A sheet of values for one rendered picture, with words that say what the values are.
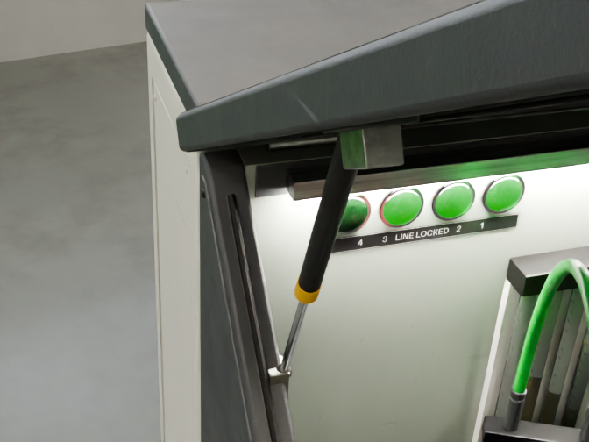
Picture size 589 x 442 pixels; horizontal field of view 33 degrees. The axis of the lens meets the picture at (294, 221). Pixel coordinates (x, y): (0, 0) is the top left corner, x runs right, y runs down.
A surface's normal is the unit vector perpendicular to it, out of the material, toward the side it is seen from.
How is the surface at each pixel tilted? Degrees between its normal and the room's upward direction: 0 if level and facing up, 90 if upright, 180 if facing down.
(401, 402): 90
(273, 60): 0
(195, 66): 0
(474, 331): 90
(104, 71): 0
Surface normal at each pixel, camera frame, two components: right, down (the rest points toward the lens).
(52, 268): 0.05, -0.84
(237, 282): 0.24, -0.25
